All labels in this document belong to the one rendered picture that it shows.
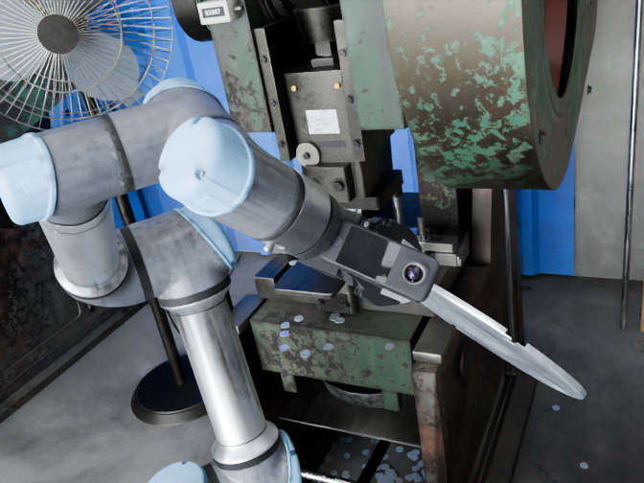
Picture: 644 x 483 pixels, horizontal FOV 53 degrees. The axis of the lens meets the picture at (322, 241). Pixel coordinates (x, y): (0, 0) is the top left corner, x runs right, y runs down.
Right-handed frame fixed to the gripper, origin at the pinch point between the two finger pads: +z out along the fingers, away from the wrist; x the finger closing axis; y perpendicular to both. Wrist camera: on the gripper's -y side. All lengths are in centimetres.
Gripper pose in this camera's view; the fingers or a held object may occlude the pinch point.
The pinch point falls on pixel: (425, 285)
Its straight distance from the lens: 77.6
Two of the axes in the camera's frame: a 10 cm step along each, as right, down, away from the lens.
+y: -6.8, -2.2, 7.0
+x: -3.9, 9.1, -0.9
